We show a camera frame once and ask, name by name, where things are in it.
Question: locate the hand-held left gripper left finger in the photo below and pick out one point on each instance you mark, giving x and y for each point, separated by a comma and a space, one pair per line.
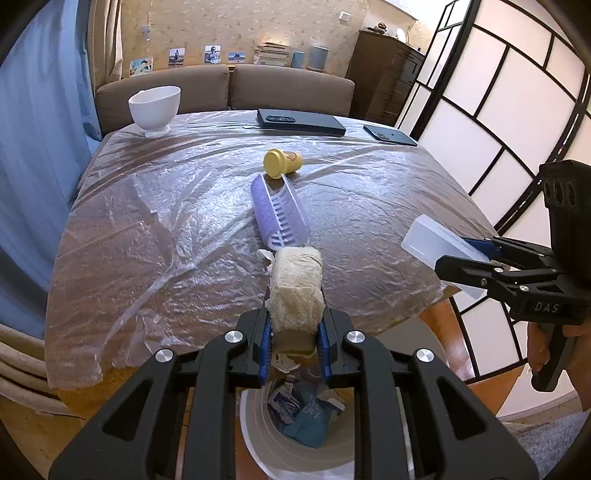
264, 350

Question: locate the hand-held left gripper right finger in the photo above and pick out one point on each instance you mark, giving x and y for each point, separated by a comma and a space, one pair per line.
323, 350

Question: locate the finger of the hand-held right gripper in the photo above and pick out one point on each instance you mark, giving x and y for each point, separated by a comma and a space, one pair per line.
494, 248
461, 267

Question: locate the translucent plastic box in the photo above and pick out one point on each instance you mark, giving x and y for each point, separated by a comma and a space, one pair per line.
429, 240

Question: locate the white printed plastic packet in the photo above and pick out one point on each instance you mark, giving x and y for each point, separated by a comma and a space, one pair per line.
284, 404

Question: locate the beige gauze roll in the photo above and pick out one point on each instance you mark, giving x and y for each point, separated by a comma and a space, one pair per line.
295, 286

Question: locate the white trash bin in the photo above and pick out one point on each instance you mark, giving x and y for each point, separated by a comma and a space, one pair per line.
277, 447

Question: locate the person's right hand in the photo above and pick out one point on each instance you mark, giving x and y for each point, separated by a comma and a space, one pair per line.
538, 346

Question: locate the blue plastic packet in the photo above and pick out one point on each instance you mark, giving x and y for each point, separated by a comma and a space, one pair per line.
309, 424

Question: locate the purple plastic hair roller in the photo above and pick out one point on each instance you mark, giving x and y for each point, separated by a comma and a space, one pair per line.
268, 207

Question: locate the black framed folding screen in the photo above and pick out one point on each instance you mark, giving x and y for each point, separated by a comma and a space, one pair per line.
498, 101

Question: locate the dark blue smartphone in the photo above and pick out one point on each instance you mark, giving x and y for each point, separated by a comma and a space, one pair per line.
392, 136

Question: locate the grey rug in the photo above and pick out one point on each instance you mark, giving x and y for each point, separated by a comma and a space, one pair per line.
545, 447

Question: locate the yellow small bottle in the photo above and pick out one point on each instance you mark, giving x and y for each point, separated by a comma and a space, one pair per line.
277, 164

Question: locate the dark wooden cabinet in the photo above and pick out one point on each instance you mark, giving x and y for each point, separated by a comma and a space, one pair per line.
383, 78

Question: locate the black long flat box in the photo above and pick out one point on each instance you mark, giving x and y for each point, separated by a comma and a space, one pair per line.
304, 122

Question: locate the small figurine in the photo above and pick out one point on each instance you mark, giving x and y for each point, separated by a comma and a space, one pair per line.
381, 27

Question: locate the brown sofa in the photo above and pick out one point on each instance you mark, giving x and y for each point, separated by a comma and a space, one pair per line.
286, 87

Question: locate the grey cylinder speaker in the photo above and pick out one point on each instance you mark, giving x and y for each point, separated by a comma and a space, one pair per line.
318, 58

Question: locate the small pale blue cylinder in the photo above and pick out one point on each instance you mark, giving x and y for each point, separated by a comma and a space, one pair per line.
298, 60

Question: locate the white footed bowl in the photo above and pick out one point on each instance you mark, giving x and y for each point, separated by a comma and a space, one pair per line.
154, 108

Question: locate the stack of books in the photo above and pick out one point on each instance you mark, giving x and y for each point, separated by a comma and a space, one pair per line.
273, 54

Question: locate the photo print of landscape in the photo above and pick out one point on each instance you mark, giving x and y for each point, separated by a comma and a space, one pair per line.
237, 57

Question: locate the photo print of seated figure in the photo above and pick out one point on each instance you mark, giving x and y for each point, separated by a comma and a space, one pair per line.
213, 54

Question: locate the photo print of standing figure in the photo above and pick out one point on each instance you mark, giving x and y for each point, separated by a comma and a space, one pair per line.
177, 57

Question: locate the photo print with cartoon figure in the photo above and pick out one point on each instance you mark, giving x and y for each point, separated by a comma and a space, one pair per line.
141, 66

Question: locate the blue curtain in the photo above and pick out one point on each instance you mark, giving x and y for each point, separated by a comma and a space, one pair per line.
37, 138

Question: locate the hanging clear ornament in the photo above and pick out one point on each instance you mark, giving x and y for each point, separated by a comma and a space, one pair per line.
147, 33

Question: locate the beige curtain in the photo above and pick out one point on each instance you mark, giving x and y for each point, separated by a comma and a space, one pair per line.
104, 41

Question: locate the white wall switch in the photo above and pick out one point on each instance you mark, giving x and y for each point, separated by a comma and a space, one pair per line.
345, 16

